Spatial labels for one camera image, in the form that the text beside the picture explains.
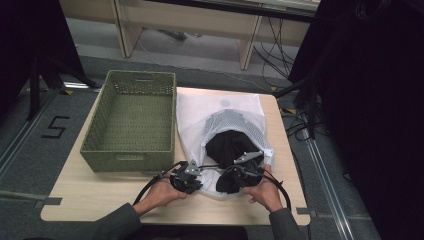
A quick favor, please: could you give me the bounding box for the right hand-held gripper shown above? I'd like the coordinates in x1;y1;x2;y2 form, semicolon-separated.
222;150;268;191

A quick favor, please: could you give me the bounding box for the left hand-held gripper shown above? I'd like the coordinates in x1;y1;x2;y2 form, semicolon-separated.
169;160;204;195

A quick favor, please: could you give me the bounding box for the black cloth garment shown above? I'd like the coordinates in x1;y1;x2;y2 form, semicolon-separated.
204;129;265;195

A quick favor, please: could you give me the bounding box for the white mesh laundry bag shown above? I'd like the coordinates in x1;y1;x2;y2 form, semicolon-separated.
175;92;276;200

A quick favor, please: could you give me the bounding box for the green woven basket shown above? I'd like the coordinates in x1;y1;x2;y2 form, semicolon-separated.
79;69;177;173

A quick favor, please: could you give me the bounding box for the person's right hand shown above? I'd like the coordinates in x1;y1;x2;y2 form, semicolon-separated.
241;164;285;214

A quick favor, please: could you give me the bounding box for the person's left hand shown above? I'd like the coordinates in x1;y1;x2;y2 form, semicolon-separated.
134;177;189;217

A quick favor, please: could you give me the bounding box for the black metal stand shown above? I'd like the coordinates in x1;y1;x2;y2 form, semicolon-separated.
25;54;102;122
273;71;323;141

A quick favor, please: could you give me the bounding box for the grey object under desk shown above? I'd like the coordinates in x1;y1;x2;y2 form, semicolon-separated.
157;28;203;42

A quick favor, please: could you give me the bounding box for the black curtain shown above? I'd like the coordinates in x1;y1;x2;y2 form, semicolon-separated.
287;0;424;240
0;0;86;118

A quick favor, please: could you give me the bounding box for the beige wooden desk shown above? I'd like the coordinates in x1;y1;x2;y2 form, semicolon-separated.
59;0;322;71

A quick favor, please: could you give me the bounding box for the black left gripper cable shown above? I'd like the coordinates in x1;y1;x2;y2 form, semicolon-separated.
132;160;188;207

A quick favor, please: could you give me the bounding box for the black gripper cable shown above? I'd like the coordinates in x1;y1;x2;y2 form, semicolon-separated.
132;160;188;207
261;171;292;212

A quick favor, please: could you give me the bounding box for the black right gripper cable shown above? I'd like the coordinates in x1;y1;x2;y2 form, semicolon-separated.
261;171;292;212

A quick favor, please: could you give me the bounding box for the metal floor rail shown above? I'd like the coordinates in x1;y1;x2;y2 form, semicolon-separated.
303;134;356;240
0;89;62;183

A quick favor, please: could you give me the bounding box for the bundle of black floor cables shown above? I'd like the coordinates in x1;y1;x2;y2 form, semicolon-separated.
252;15;298;81

